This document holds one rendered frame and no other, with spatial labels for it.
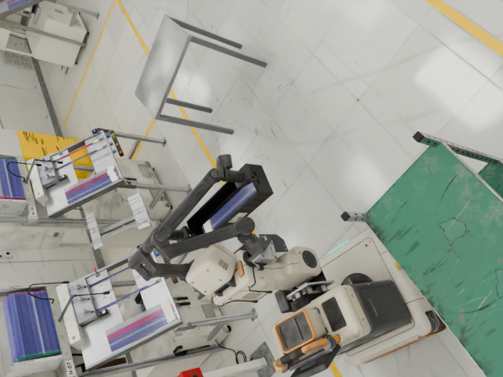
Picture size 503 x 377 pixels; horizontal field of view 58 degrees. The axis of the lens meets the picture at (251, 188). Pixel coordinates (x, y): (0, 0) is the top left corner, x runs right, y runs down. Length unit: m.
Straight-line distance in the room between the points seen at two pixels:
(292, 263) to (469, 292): 0.91
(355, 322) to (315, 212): 1.31
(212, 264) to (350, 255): 1.08
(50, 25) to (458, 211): 6.33
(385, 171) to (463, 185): 1.31
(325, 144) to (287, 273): 1.32
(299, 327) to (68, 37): 5.95
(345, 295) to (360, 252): 0.60
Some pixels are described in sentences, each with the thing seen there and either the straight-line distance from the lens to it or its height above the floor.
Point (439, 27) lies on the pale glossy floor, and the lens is 3.10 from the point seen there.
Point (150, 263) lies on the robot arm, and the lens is 2.02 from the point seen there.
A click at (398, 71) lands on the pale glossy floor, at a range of 3.14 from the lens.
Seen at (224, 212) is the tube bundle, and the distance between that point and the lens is 2.43.
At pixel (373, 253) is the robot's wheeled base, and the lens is 2.74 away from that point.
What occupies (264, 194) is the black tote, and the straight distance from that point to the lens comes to 2.19.
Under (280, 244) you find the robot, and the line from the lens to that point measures 2.30.
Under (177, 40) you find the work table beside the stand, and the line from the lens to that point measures 3.59.
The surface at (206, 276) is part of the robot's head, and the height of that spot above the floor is 1.36.
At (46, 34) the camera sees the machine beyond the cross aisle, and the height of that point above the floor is 0.58.
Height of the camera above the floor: 2.60
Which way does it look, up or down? 43 degrees down
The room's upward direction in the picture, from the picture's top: 84 degrees counter-clockwise
